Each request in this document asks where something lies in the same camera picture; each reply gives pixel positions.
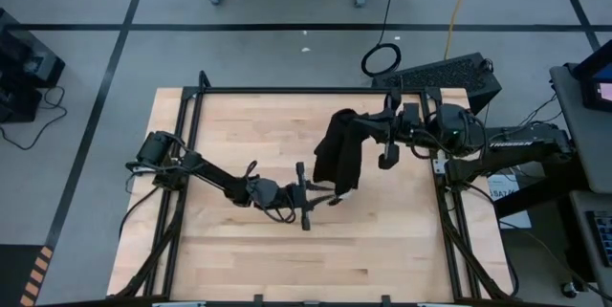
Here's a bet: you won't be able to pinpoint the black monitor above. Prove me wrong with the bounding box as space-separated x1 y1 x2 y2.
572 38 612 113

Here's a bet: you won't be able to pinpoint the thin black cables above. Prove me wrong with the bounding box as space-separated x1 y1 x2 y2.
482 91 565 129

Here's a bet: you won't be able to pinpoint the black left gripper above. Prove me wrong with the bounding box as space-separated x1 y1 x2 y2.
274 162 344 231

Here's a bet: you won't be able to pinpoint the black floor cable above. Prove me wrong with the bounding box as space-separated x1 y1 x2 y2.
0 85 69 151

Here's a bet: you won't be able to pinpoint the black keyboard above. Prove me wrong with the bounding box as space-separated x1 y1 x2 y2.
585 209 612 269

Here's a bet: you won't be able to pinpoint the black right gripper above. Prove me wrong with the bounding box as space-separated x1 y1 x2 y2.
353 91 421 170

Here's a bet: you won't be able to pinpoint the black equipment box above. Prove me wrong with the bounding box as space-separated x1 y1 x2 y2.
0 8 67 124

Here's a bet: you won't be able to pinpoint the black perforated computer tower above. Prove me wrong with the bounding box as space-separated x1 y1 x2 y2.
371 52 503 117

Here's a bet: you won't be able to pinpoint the coiled black cable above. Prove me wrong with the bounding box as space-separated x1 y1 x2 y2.
361 0 403 78

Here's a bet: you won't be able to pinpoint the black table base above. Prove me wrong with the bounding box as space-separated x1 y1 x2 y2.
494 153 599 282

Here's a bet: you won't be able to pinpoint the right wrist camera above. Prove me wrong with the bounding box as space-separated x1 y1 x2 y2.
404 103 421 130

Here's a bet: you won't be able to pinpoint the yellow cable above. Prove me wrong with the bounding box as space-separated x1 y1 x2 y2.
443 0 478 62

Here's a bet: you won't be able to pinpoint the grey side table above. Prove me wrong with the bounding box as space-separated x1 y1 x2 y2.
549 62 612 195

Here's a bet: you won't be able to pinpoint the black aluminium rig frame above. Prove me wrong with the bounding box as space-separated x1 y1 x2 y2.
114 70 517 307

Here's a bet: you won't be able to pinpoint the black towel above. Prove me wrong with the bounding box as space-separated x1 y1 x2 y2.
313 108 369 202

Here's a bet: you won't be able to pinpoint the low grey table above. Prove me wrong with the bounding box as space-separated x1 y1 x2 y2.
568 189 612 294

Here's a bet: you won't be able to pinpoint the white paper sheet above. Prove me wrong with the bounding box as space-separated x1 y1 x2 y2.
487 172 533 230

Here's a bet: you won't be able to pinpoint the black orange hazard mat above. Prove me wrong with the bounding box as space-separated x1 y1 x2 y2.
0 243 55 307

